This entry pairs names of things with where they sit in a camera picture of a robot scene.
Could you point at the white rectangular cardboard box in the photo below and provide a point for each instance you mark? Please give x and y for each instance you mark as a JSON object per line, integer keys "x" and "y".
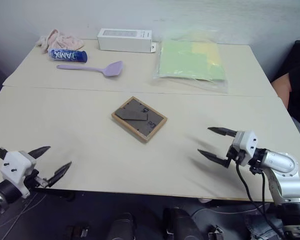
{"x": 125, "y": 41}

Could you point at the purple silicone spatula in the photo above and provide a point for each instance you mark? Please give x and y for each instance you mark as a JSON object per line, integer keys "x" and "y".
{"x": 111, "y": 68}

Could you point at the pink crumpled cloth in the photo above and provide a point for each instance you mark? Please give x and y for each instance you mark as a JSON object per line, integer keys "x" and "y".
{"x": 62, "y": 41}

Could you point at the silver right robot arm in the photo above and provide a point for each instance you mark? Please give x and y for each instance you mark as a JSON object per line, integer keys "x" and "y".
{"x": 282, "y": 170}

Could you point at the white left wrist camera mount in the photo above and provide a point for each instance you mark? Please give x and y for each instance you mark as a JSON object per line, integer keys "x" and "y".
{"x": 15, "y": 168}

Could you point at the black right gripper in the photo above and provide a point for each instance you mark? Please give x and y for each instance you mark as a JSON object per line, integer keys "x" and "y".
{"x": 232, "y": 155}

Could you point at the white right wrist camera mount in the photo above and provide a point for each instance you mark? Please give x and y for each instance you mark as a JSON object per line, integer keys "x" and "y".
{"x": 245, "y": 145}

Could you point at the wooden picture frame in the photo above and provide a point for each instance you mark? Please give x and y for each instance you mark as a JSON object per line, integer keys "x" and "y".
{"x": 139, "y": 119}

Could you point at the person in black clothing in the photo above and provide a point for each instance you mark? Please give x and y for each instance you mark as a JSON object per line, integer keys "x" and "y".
{"x": 298, "y": 82}

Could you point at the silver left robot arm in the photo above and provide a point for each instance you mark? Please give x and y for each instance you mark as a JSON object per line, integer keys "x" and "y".
{"x": 5, "y": 191}

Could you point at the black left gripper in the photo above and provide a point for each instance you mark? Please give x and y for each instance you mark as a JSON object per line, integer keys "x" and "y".
{"x": 31, "y": 178}

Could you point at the dark rounded shape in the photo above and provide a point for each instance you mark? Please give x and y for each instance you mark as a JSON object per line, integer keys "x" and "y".
{"x": 122, "y": 226}

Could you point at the blue printed can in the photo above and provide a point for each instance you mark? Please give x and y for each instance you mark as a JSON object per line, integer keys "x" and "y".
{"x": 67, "y": 55}

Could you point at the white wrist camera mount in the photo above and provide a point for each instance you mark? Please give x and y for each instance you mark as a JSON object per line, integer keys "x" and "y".
{"x": 15, "y": 168}
{"x": 245, "y": 145}

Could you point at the blue denim fabric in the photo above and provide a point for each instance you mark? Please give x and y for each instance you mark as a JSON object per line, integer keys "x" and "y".
{"x": 260, "y": 225}

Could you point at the plastic bag of green sheets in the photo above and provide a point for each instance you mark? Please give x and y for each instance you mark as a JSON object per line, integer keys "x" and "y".
{"x": 190, "y": 60}

